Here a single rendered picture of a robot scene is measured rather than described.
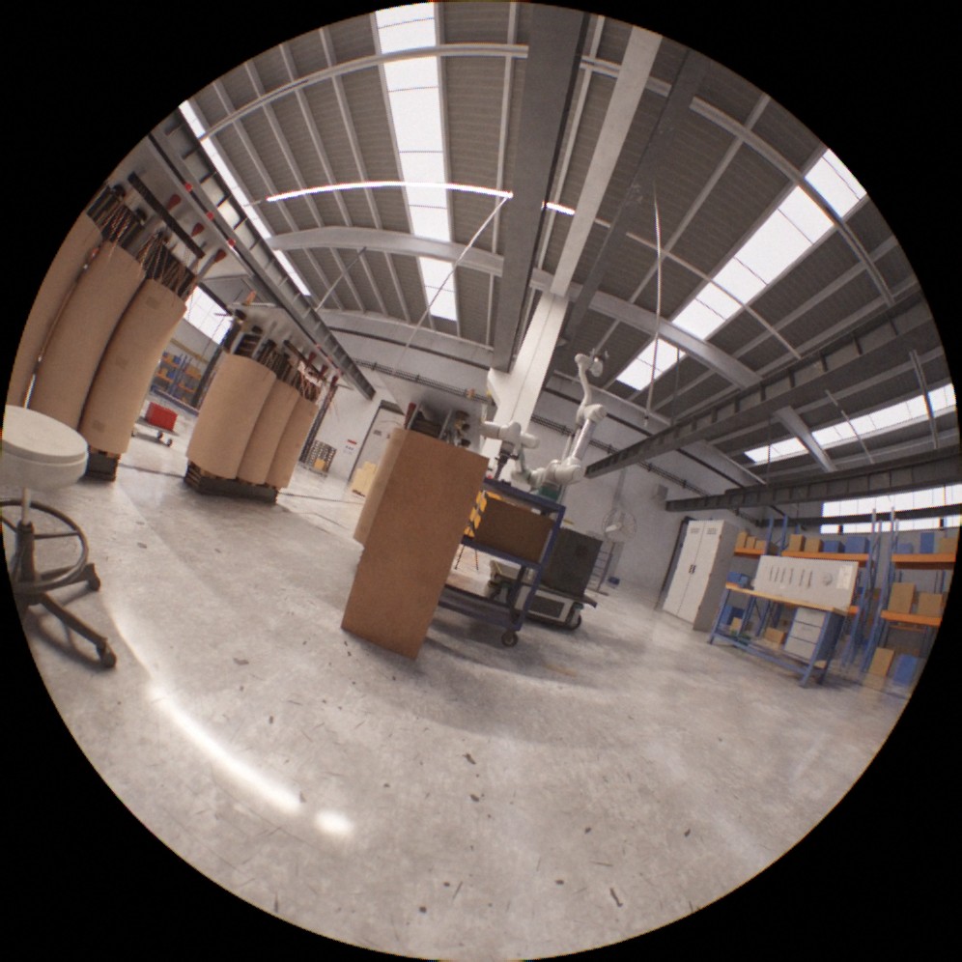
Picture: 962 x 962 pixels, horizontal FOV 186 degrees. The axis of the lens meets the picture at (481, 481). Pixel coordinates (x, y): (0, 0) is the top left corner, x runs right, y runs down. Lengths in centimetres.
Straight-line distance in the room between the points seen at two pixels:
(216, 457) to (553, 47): 492
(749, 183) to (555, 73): 714
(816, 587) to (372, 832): 474
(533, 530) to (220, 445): 238
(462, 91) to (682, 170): 606
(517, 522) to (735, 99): 995
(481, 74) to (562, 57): 623
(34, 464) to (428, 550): 126
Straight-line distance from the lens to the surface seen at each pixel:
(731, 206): 1050
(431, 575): 120
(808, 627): 401
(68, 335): 198
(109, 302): 200
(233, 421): 260
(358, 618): 134
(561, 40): 414
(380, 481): 211
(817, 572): 482
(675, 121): 619
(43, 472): 78
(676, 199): 1016
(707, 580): 561
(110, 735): 85
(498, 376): 859
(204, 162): 940
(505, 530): 172
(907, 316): 684
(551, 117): 420
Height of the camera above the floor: 68
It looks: 7 degrees up
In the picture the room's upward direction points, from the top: 20 degrees clockwise
